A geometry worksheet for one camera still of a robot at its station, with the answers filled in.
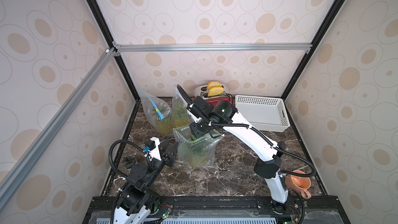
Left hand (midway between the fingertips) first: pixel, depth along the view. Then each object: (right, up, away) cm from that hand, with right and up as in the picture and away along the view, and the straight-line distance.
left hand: (177, 142), depth 67 cm
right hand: (+7, +2, +3) cm, 8 cm away
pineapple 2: (-2, +10, +19) cm, 21 cm away
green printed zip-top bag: (+2, +2, +2) cm, 4 cm away
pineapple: (-11, +5, +25) cm, 28 cm away
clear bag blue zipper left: (-12, +14, +13) cm, 23 cm away
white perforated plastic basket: (+57, +11, +45) cm, 74 cm away
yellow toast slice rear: (+18, +31, +33) cm, 49 cm away
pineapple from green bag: (+9, -7, +5) cm, 12 cm away
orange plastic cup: (+61, -24, +12) cm, 67 cm away
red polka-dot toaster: (+10, +27, +33) cm, 44 cm away
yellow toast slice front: (+19, +26, +28) cm, 43 cm away
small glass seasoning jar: (-26, -12, +11) cm, 31 cm away
